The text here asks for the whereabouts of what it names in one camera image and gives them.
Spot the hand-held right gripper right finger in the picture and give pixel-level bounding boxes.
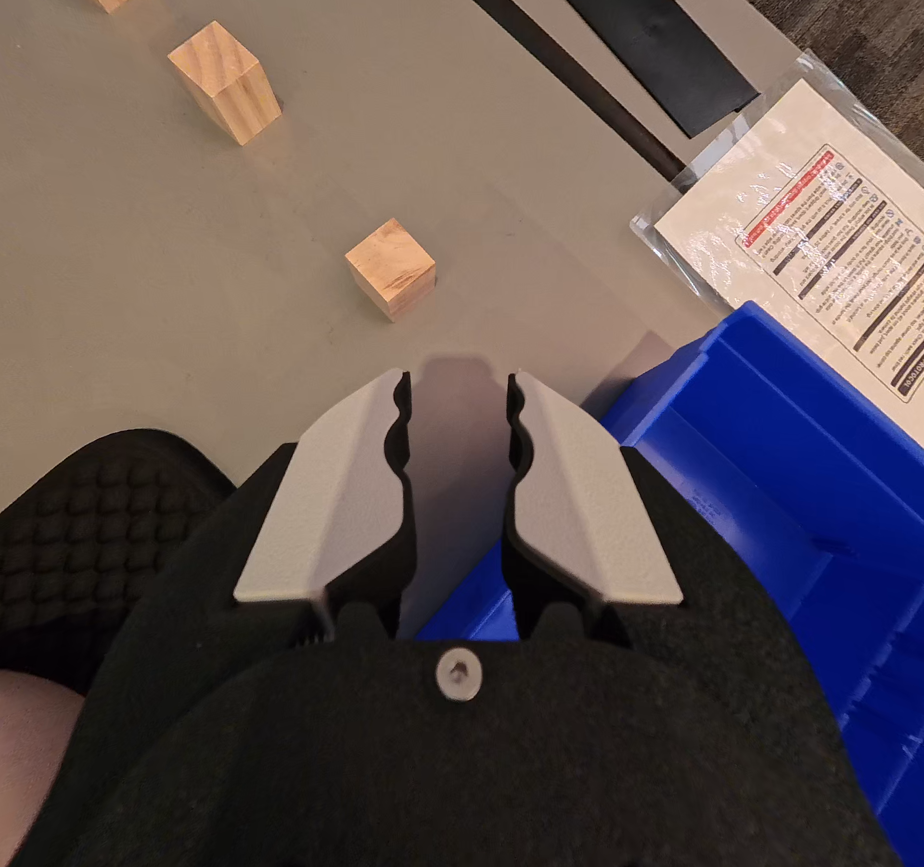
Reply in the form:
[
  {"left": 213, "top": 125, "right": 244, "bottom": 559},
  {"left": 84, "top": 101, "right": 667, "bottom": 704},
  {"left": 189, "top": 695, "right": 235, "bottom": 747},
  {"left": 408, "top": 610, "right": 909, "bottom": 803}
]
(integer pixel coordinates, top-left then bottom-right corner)
[{"left": 503, "top": 369, "right": 685, "bottom": 622}]

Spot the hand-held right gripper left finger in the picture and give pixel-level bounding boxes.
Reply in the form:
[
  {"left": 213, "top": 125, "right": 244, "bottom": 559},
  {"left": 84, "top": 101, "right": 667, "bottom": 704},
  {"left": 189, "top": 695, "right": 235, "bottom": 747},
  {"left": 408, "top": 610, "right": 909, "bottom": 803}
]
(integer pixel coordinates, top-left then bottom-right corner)
[{"left": 232, "top": 367, "right": 418, "bottom": 640}]

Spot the blue plastic bin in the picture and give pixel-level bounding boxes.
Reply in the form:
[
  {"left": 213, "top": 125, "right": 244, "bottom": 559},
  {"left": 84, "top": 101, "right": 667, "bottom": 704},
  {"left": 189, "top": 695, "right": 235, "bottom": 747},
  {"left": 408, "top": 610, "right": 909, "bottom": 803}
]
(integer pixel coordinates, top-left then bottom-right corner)
[{"left": 415, "top": 300, "right": 924, "bottom": 867}]

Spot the black textured wrist pad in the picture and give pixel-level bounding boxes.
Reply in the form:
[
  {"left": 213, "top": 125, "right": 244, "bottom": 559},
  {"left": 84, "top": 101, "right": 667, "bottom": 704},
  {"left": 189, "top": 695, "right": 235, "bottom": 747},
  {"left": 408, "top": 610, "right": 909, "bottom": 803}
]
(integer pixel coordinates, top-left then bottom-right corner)
[{"left": 0, "top": 428, "right": 238, "bottom": 695}]

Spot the instruction sheet in plastic sleeve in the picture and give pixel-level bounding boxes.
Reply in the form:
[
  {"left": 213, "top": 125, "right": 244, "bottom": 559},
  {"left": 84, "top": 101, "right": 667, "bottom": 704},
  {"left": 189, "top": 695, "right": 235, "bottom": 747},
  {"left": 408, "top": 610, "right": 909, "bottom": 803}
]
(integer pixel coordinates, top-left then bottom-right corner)
[{"left": 629, "top": 50, "right": 924, "bottom": 406}]

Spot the person's leg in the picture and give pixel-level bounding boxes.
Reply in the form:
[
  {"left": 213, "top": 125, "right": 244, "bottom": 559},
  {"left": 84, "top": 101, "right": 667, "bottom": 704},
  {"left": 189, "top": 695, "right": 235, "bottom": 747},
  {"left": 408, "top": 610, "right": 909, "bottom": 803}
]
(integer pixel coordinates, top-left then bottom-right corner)
[{"left": 0, "top": 668, "right": 88, "bottom": 867}]

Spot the black rectangular table plate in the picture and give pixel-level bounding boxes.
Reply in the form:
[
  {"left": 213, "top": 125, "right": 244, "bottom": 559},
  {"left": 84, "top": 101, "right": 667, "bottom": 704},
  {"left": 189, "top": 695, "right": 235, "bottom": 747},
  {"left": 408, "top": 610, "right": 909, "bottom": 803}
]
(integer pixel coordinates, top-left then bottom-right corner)
[{"left": 541, "top": 0, "right": 762, "bottom": 139}]

